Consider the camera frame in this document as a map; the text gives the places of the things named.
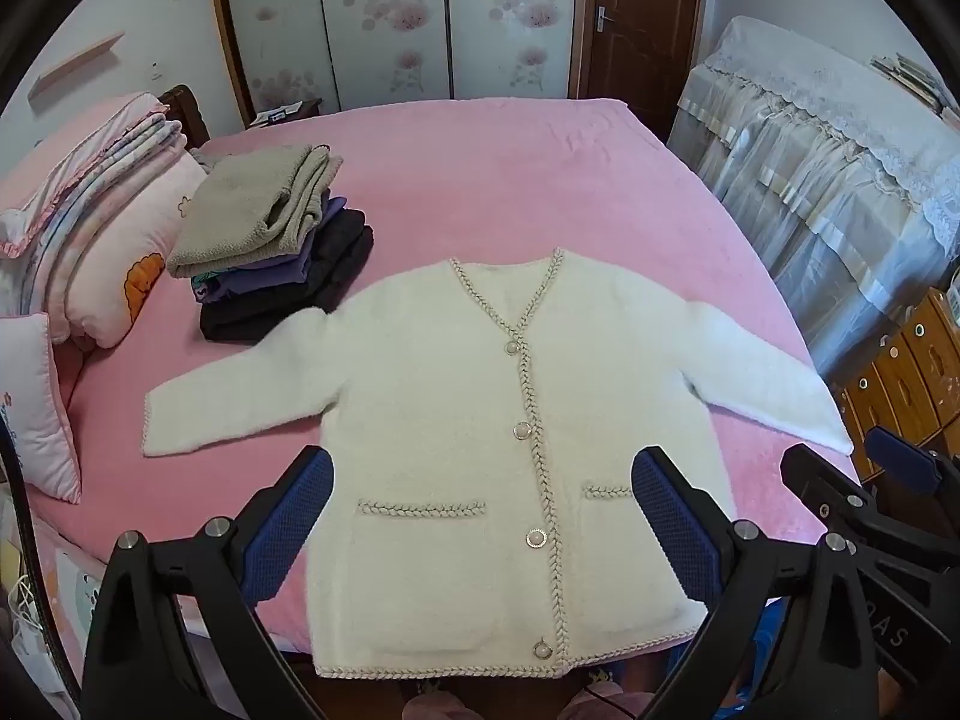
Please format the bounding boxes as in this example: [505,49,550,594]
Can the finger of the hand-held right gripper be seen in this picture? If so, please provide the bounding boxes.
[864,426,952,500]
[780,444,960,593]

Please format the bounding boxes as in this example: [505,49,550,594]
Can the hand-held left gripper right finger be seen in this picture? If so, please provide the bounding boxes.
[632,446,880,720]

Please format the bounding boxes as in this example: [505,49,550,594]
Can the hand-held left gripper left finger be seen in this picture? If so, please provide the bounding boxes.
[79,446,336,720]

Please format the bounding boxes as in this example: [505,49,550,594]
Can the white fuzzy cardigan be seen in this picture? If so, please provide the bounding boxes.
[141,247,856,680]

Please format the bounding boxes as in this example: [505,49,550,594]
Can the beige sweater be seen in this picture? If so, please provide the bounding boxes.
[166,142,342,278]

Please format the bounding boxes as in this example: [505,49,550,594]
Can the wooden drawer cabinet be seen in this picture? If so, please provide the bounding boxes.
[829,286,960,481]

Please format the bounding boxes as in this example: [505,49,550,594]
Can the folded purple garment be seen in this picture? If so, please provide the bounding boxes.
[199,195,350,305]

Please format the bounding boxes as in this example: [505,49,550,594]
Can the folded black garment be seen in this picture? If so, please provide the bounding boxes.
[199,208,374,342]

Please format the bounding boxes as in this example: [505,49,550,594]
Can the small pink white pillow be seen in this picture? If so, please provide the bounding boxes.
[0,313,82,503]

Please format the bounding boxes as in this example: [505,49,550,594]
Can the pink cartoon print quilt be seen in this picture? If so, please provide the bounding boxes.
[45,157,207,350]

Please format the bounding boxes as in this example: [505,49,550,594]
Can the pink bed blanket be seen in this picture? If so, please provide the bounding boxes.
[30,97,863,661]

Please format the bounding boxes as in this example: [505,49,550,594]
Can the stack of books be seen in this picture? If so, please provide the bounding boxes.
[870,52,960,128]

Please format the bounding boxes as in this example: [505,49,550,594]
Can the folded pink striped quilt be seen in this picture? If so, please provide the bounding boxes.
[0,92,188,260]

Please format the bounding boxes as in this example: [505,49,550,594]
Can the dark wooden nightstand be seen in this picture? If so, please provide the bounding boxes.
[247,99,323,128]

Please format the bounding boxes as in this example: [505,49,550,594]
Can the dark wooden headboard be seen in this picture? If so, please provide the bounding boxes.
[160,84,212,151]

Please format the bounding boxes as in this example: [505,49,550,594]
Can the brown wooden door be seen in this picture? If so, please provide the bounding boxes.
[570,0,710,143]

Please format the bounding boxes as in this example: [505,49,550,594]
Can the floral sliding door wardrobe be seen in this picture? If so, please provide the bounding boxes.
[206,0,597,132]

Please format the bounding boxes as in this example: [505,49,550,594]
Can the pale wooden wall shelf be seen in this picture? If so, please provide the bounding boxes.
[28,31,126,107]

